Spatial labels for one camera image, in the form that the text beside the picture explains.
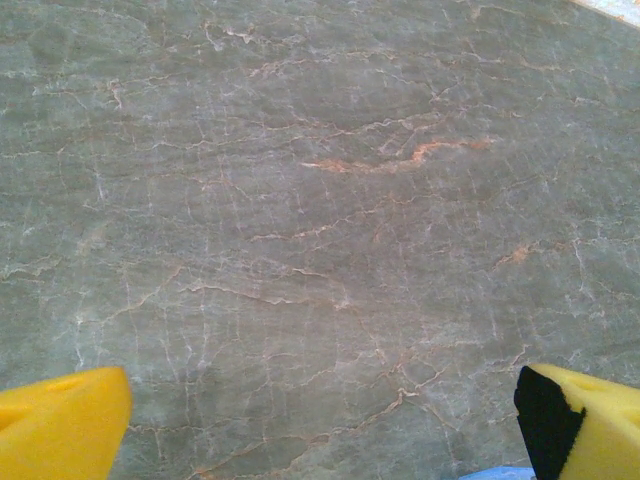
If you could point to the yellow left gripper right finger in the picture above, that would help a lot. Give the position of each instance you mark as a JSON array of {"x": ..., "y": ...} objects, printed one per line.
[{"x": 600, "y": 430}]

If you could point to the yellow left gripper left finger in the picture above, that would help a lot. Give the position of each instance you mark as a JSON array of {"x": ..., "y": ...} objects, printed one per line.
[{"x": 60, "y": 430}]

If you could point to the blue pill organizer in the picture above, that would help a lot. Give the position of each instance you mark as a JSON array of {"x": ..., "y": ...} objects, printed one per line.
[{"x": 500, "y": 475}]

